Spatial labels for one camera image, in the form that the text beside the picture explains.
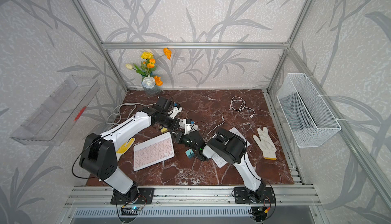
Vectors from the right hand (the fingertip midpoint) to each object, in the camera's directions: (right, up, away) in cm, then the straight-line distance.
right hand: (169, 132), depth 86 cm
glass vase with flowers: (-12, +28, +5) cm, 30 cm away
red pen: (-36, +12, -19) cm, 42 cm away
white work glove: (+58, -9, +4) cm, 59 cm away
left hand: (+6, +4, 0) cm, 7 cm away
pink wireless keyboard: (-9, -10, -2) cm, 14 cm away
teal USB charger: (+12, -12, 0) cm, 17 cm away
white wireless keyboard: (+29, -17, -2) cm, 34 cm away
